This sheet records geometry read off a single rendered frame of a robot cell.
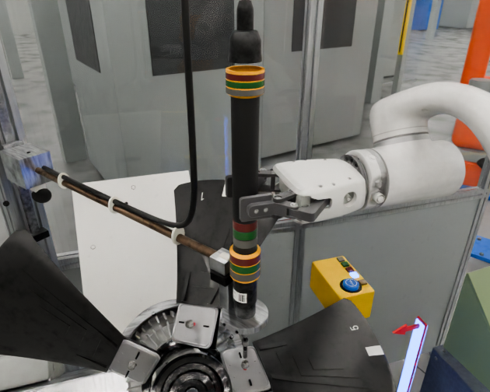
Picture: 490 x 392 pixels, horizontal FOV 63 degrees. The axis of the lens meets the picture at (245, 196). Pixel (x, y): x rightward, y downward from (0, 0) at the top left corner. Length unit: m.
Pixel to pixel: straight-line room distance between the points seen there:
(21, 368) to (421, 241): 1.52
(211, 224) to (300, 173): 0.24
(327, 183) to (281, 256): 1.04
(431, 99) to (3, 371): 0.80
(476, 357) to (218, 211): 0.71
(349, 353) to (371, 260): 1.02
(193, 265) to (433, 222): 1.32
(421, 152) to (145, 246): 0.60
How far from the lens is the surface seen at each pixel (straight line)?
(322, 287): 1.11
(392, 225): 1.72
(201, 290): 0.69
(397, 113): 0.59
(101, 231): 0.93
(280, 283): 1.61
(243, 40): 0.44
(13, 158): 0.99
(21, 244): 0.66
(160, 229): 0.67
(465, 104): 0.54
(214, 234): 0.71
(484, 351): 1.11
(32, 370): 0.86
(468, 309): 1.10
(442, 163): 0.61
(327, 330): 0.79
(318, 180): 0.51
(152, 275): 0.91
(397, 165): 0.57
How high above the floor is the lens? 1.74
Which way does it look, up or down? 27 degrees down
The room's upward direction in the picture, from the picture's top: straight up
